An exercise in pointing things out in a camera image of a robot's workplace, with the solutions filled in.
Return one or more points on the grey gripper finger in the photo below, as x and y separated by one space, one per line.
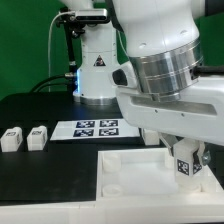
169 141
202 155

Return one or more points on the white U-shaped fence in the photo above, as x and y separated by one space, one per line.
114 212

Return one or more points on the white square tabletop tray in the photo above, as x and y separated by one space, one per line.
148 174

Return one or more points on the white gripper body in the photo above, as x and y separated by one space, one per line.
198 114

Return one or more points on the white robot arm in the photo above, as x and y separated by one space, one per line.
165 86

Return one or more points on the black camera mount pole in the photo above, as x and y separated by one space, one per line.
73 30

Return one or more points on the grey mounted camera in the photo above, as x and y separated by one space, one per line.
92 15

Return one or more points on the white sheet with markers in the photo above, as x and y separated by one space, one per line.
93 129

